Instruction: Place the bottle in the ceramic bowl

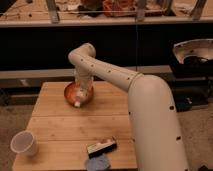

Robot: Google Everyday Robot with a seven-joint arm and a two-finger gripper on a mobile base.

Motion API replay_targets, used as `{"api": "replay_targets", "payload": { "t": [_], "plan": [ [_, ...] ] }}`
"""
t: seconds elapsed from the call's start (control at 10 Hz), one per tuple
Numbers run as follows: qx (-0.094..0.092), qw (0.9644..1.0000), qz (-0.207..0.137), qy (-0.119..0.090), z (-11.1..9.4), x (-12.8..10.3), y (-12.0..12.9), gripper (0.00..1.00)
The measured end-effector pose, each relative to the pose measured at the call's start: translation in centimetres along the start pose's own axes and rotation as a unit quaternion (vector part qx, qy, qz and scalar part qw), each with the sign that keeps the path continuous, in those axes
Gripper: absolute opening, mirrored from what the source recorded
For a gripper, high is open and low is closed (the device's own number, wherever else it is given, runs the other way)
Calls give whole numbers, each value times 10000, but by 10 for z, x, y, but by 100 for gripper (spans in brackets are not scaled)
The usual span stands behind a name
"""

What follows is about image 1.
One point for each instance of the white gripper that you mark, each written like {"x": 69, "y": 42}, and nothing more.
{"x": 84, "y": 86}

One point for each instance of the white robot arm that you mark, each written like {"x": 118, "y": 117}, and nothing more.
{"x": 154, "y": 122}

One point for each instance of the orange ceramic bowl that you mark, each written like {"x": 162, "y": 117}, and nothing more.
{"x": 69, "y": 94}

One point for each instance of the wooden table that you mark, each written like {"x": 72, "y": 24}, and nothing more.
{"x": 63, "y": 132}

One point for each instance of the black and brown brush block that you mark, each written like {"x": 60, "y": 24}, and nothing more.
{"x": 103, "y": 146}

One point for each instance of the blue-grey sponge cloth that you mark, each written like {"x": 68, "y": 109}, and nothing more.
{"x": 99, "y": 163}

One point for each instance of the orange object on shelf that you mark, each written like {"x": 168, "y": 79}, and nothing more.
{"x": 118, "y": 8}

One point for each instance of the white dome-shaped device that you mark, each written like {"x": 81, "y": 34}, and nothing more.
{"x": 197, "y": 47}

